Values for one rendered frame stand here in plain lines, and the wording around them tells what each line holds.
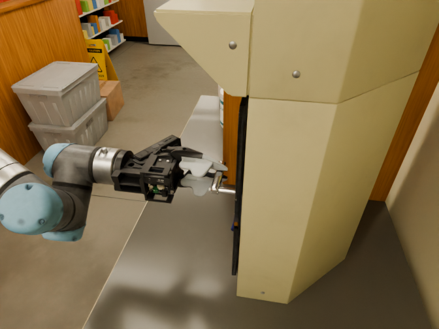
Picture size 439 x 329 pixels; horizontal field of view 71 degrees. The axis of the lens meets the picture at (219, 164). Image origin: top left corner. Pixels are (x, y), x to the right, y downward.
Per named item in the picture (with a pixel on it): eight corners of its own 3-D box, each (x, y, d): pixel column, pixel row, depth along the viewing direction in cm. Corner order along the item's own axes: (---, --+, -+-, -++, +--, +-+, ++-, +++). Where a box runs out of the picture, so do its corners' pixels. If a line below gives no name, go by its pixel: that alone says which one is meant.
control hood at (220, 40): (262, 32, 65) (266, -22, 59) (248, 98, 39) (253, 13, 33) (208, 31, 66) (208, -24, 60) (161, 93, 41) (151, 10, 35)
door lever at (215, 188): (242, 170, 64) (243, 160, 62) (236, 202, 56) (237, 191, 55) (217, 167, 65) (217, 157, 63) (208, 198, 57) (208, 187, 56)
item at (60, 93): (107, 97, 291) (99, 62, 271) (72, 130, 244) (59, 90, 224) (66, 94, 297) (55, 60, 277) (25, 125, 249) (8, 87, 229)
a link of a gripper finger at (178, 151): (202, 172, 61) (161, 170, 62) (204, 166, 62) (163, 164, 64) (200, 151, 58) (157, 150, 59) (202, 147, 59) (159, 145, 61)
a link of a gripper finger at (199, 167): (223, 186, 57) (175, 183, 58) (228, 166, 61) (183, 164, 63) (223, 172, 55) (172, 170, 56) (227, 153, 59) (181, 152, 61)
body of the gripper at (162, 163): (174, 205, 59) (115, 198, 61) (185, 177, 66) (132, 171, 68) (170, 173, 55) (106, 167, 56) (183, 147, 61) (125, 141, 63)
